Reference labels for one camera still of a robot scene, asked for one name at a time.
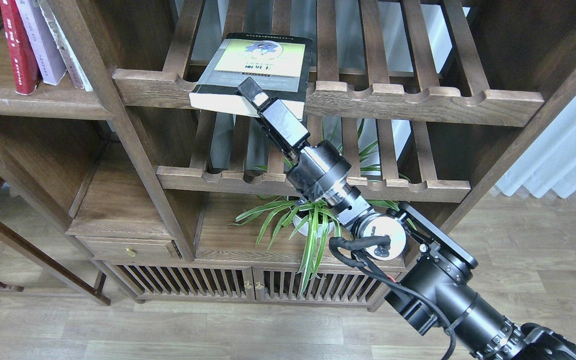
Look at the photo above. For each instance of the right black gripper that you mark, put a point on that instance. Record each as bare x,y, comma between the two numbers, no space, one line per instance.
319,172

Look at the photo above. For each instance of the black yellow thick book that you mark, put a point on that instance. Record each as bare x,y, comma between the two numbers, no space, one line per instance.
279,64

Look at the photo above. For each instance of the red cover book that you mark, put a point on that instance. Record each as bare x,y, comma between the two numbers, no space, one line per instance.
23,63

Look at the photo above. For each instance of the lavender white book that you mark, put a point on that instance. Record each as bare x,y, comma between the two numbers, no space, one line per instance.
47,55

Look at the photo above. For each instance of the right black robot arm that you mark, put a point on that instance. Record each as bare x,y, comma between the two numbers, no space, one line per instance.
426,271

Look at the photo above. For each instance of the wooden furniture at left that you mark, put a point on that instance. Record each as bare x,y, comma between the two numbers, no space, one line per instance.
75,286

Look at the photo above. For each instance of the dark wooden bookshelf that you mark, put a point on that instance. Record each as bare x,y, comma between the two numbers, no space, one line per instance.
128,165

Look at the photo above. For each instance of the upright book worn spine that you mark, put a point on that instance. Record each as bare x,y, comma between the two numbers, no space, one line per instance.
73,66

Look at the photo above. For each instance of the brass drawer knob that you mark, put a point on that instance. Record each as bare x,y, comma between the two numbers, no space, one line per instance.
131,252

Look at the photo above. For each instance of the white curtain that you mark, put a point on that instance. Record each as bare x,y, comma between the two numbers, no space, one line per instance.
548,166

